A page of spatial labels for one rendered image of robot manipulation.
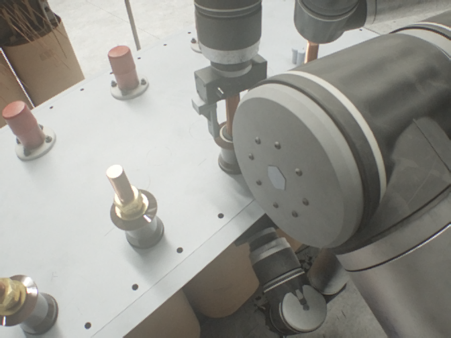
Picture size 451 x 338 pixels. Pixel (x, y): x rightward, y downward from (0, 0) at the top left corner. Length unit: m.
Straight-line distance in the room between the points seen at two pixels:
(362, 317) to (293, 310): 1.40
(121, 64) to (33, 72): 1.34
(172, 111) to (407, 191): 0.78
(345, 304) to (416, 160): 1.91
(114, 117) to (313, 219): 0.81
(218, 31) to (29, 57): 1.79
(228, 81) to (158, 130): 0.36
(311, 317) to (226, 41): 0.58
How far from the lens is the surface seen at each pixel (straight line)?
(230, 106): 0.66
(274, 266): 0.78
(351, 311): 2.13
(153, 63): 1.17
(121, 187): 0.57
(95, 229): 0.76
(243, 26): 0.52
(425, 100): 0.28
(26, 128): 0.96
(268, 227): 0.83
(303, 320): 0.77
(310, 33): 0.65
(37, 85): 2.33
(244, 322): 2.02
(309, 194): 0.24
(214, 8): 0.51
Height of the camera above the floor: 1.98
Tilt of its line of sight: 51 degrees down
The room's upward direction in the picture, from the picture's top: 5 degrees counter-clockwise
